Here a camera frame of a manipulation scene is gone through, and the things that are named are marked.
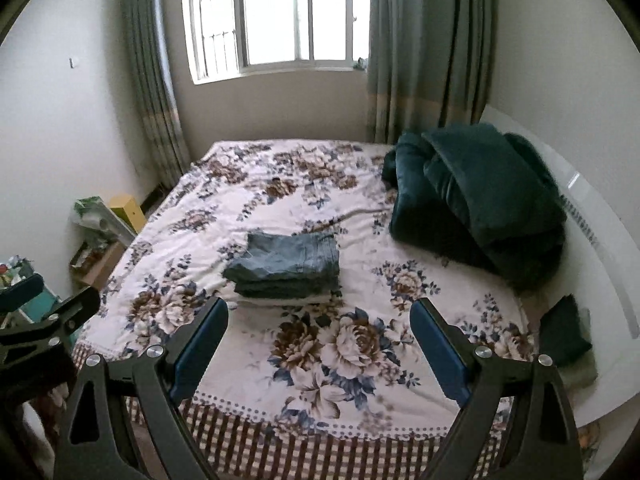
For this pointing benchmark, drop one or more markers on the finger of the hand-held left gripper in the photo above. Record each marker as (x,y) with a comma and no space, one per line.
(20,292)
(60,317)

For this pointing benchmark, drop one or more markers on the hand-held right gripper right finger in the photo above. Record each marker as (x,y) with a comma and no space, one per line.
(440,352)

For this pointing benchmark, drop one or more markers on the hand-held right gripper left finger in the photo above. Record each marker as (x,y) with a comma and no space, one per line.
(200,350)

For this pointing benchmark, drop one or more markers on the blue jeans pants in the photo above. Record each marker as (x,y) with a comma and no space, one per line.
(290,265)

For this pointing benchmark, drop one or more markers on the teal storage box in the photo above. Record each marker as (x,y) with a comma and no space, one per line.
(35,307)

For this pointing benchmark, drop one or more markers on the cardboard box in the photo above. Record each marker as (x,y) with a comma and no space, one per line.
(95,265)

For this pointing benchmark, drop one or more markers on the cluttered bedside shelf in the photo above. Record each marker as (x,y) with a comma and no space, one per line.
(92,217)

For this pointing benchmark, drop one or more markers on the floral bedsheet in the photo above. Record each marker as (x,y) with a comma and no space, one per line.
(320,360)

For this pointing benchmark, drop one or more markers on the dark green pillow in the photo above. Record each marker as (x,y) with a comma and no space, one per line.
(562,332)

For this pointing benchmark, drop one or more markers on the yellow box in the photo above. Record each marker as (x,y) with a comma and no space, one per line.
(127,211)

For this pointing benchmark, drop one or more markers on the dark teal quilt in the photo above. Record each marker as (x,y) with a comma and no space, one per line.
(480,200)

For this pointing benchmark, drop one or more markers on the white headboard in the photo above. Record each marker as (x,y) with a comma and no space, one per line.
(595,240)

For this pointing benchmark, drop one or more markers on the grey-green curtain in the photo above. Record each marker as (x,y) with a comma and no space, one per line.
(425,50)
(152,85)

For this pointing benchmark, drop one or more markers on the window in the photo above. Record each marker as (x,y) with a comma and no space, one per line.
(280,15)

